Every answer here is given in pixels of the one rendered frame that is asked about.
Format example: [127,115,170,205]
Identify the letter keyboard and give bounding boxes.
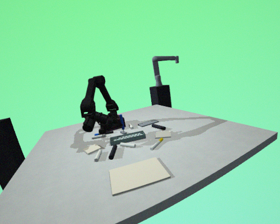
[110,131,146,146]

